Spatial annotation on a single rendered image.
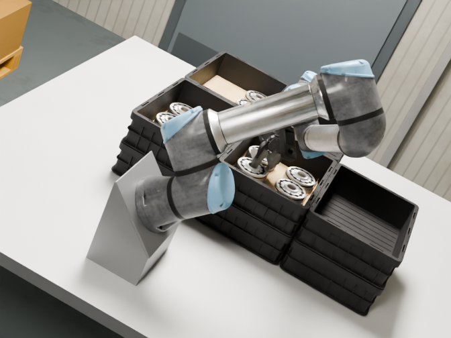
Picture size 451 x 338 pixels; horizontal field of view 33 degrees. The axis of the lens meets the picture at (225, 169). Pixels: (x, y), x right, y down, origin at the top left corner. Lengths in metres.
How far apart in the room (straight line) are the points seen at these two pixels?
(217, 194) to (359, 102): 0.41
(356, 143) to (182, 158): 0.42
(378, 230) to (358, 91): 0.78
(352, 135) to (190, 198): 0.42
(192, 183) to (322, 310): 0.62
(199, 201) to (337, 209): 0.73
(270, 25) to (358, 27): 0.54
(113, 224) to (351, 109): 0.66
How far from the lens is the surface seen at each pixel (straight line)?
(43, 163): 2.36
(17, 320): 2.85
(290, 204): 2.21
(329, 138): 2.04
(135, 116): 2.30
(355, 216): 2.53
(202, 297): 2.10
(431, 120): 4.78
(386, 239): 2.51
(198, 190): 1.89
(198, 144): 1.88
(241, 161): 2.44
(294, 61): 4.76
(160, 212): 1.95
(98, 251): 2.03
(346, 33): 4.65
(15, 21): 4.07
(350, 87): 1.85
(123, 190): 1.94
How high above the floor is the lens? 1.99
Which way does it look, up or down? 29 degrees down
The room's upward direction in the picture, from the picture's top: 25 degrees clockwise
